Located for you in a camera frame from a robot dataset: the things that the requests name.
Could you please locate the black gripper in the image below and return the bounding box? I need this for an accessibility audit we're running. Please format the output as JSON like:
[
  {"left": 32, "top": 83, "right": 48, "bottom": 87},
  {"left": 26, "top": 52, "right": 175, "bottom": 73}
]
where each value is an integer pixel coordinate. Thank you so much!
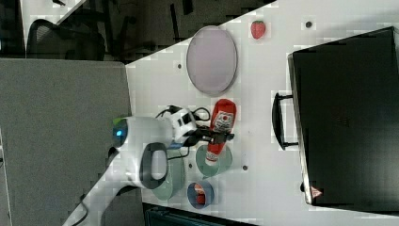
[{"left": 187, "top": 126, "right": 234, "bottom": 147}]

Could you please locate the red ketchup bottle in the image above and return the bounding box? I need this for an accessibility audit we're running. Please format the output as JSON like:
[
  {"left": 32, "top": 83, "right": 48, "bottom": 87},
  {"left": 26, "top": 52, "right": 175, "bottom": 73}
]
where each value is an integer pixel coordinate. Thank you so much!
[{"left": 205, "top": 99, "right": 236, "bottom": 166}]

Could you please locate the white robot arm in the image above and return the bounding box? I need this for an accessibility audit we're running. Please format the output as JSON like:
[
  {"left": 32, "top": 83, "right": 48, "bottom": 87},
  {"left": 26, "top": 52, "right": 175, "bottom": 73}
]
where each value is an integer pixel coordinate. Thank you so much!
[{"left": 62, "top": 105, "right": 236, "bottom": 226}]

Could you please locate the pink round plate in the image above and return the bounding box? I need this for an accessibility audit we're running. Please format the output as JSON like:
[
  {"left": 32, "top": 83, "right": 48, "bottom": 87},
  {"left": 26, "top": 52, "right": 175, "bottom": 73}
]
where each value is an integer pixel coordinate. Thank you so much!
[{"left": 186, "top": 25, "right": 238, "bottom": 96}]

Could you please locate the green mug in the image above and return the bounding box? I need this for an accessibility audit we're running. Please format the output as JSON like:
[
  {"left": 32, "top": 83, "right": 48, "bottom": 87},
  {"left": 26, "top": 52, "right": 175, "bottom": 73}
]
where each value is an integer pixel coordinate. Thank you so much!
[{"left": 196, "top": 145, "right": 232, "bottom": 177}]

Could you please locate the green perforated colander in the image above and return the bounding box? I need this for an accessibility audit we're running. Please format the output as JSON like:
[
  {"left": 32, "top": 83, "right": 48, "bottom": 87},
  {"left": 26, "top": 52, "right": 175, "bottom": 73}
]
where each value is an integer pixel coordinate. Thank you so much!
[{"left": 152, "top": 158, "right": 184, "bottom": 201}]

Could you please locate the blue bowl with fruit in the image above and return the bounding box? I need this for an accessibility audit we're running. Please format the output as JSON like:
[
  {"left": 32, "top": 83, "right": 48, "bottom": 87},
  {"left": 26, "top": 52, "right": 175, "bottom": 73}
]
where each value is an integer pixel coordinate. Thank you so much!
[{"left": 186, "top": 181, "right": 215, "bottom": 209}]

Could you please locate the red strawberry toy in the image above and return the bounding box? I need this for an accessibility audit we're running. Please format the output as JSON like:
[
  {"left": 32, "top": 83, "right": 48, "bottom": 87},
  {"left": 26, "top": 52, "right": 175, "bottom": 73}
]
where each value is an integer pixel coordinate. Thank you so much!
[{"left": 250, "top": 21, "right": 266, "bottom": 40}]

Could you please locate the black office chair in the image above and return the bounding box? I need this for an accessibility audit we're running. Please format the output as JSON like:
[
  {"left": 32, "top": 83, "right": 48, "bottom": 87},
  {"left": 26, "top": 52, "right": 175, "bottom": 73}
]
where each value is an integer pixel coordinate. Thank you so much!
[{"left": 26, "top": 19, "right": 105, "bottom": 61}]

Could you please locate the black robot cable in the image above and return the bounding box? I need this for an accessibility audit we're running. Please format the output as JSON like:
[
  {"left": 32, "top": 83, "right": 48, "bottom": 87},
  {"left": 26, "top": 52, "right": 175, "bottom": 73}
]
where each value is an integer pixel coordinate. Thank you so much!
[{"left": 71, "top": 105, "right": 212, "bottom": 226}]

